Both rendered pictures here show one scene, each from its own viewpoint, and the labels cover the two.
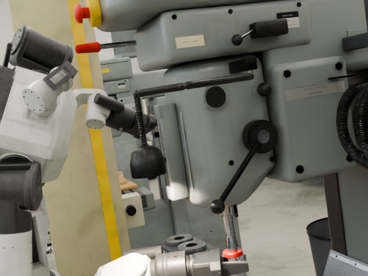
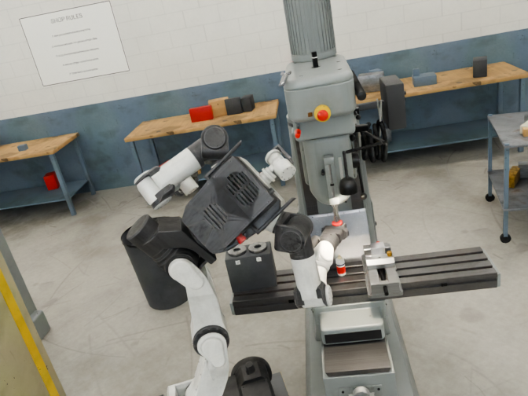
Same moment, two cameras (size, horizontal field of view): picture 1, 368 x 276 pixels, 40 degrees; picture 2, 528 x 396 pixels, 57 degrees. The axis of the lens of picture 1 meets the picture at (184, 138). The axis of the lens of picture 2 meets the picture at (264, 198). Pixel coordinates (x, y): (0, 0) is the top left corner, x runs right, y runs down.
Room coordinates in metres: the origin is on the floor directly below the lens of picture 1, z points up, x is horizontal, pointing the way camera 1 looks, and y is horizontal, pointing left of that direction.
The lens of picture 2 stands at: (0.49, 1.83, 2.23)
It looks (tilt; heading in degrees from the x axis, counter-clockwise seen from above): 23 degrees down; 297
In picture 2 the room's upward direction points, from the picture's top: 11 degrees counter-clockwise
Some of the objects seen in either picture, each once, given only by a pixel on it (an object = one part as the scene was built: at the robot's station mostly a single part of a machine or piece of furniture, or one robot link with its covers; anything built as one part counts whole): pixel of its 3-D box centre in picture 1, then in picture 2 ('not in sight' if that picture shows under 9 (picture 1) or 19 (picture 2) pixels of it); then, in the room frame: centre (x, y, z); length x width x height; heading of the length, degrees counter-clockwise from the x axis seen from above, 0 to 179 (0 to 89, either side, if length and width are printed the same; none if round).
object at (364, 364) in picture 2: not in sight; (356, 359); (1.12, -0.05, 0.40); 0.80 x 0.30 x 0.60; 109
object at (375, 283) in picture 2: not in sight; (379, 265); (0.96, -0.10, 0.96); 0.35 x 0.15 x 0.11; 108
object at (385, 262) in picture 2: not in sight; (379, 261); (0.95, -0.07, 0.99); 0.12 x 0.06 x 0.04; 18
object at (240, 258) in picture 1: (234, 265); not in sight; (1.13, -0.07, 1.15); 0.05 x 0.05 x 0.06
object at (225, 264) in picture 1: (234, 268); not in sight; (1.09, -0.07, 1.16); 0.06 x 0.02 x 0.03; 86
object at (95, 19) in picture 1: (93, 12); (322, 113); (1.05, 0.15, 1.76); 0.06 x 0.02 x 0.06; 19
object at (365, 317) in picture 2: not in sight; (347, 299); (1.13, -0.07, 0.76); 0.50 x 0.35 x 0.12; 109
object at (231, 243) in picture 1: (229, 226); (335, 210); (1.13, -0.07, 1.25); 0.03 x 0.03 x 0.11
